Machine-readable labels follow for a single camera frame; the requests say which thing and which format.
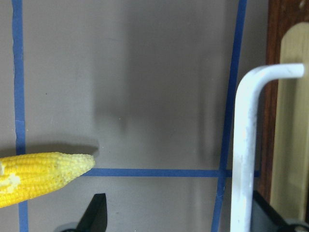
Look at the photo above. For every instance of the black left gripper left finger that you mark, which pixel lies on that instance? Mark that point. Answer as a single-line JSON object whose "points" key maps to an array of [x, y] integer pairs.
{"points": [[95, 218]]}

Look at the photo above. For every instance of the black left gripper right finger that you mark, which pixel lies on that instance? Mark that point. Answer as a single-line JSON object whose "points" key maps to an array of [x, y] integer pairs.
{"points": [[264, 218]]}

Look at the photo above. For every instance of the light wood drawer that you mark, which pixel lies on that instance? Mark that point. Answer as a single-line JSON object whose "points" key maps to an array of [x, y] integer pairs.
{"points": [[285, 143]]}

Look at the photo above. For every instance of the yellow toy corn cob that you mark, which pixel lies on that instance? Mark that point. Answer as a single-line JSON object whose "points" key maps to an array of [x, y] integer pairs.
{"points": [[28, 176]]}

